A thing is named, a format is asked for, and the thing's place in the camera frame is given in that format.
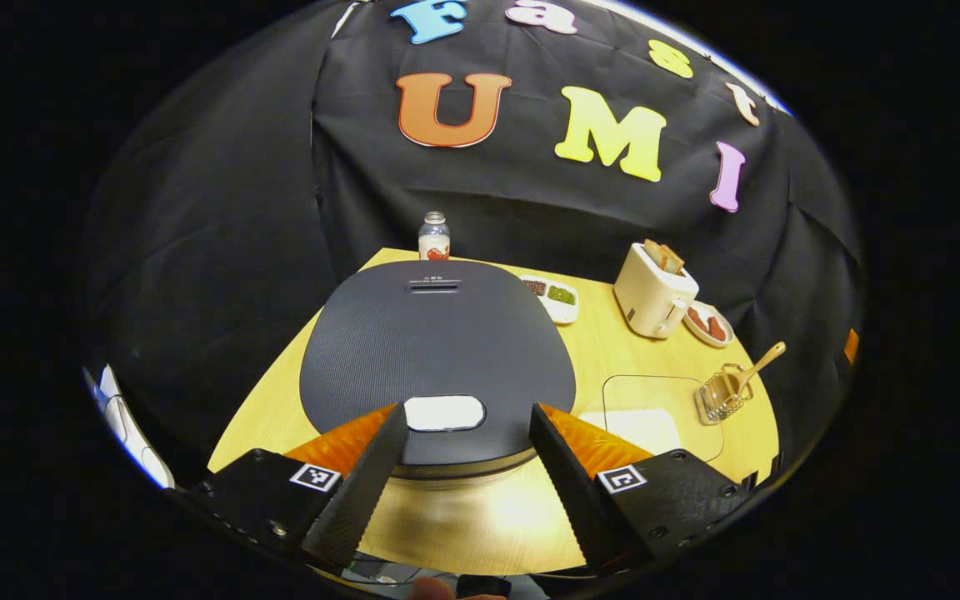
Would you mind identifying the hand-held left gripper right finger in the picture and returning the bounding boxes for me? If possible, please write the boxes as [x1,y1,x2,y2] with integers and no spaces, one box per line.
[527,402,758,576]

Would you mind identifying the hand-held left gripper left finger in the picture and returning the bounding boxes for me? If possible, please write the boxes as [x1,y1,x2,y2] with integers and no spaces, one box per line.
[166,402,411,571]

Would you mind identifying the wooden spoon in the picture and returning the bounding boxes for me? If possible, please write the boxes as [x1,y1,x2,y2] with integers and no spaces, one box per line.
[730,342,788,399]

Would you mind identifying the dark grey rice cooker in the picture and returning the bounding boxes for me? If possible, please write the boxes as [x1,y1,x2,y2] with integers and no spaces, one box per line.
[299,260,577,480]

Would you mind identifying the clear plastic box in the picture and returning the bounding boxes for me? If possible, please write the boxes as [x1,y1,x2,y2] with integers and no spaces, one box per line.
[602,375,724,464]

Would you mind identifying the small round plate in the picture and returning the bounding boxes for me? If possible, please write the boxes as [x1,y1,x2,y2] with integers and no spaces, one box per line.
[683,302,735,348]

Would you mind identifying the white divided dish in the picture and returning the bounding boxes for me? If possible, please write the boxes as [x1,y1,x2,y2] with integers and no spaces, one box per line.
[520,275,579,324]

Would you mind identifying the white toaster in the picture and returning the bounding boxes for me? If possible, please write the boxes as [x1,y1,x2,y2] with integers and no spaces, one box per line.
[613,240,700,339]

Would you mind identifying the small red label bottle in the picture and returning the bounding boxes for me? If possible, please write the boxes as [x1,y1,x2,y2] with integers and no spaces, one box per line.
[418,211,452,262]

